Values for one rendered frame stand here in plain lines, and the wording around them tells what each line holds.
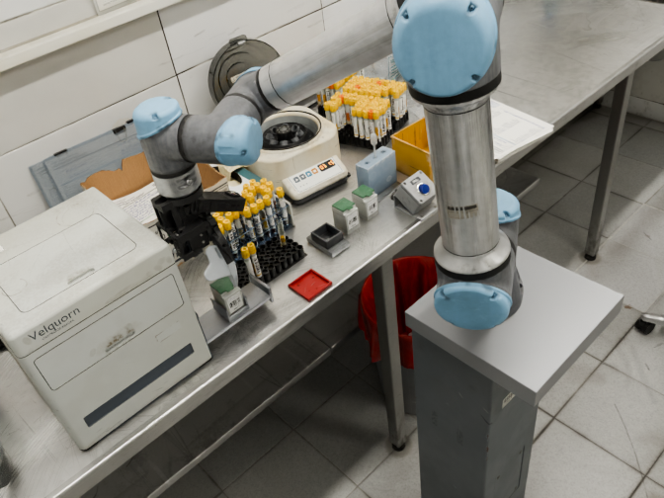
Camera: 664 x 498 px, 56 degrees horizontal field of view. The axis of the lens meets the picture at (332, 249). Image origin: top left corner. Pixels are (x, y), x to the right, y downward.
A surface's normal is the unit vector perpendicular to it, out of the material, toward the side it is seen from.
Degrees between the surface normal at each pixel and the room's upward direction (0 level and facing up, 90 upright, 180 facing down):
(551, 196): 0
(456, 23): 85
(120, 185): 87
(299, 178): 25
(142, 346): 90
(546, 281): 1
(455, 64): 83
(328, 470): 0
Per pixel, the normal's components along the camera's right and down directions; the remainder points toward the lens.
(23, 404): -0.12, -0.75
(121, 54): 0.68, 0.41
